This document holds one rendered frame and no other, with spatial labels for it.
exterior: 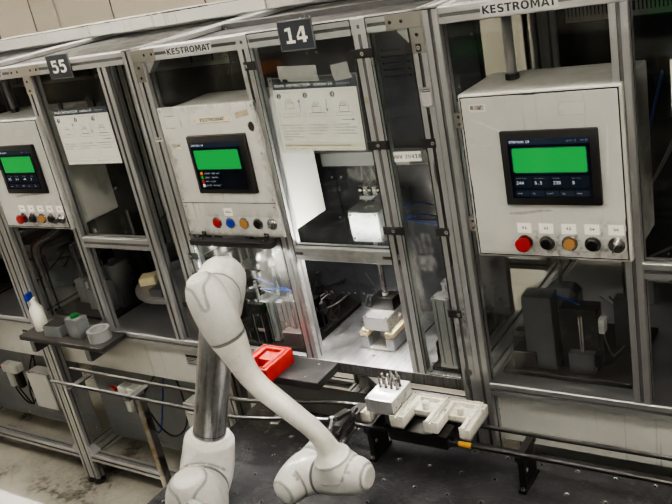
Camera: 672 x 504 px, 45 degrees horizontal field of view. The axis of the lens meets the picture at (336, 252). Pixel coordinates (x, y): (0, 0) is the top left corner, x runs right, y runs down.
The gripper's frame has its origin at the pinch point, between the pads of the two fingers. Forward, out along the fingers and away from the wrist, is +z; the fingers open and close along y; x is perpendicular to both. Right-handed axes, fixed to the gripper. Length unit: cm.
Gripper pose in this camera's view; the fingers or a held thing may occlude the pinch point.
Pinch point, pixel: (357, 411)
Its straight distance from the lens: 256.3
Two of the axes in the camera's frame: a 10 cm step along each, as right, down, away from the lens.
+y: -1.9, -9.2, -3.5
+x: -8.4, -0.4, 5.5
